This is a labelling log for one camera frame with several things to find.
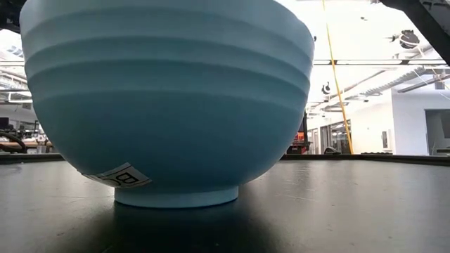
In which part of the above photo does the light blue bowl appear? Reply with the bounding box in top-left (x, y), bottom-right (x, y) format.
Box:
top-left (19, 0), bottom-right (316, 209)

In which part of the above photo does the red and black cart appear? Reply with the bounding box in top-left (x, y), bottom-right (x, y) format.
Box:
top-left (286, 112), bottom-right (311, 155)

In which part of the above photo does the cluttered background workbench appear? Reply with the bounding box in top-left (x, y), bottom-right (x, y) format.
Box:
top-left (0, 117), bottom-right (56, 155)

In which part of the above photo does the yellow cable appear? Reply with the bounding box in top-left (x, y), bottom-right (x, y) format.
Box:
top-left (321, 0), bottom-right (354, 155)

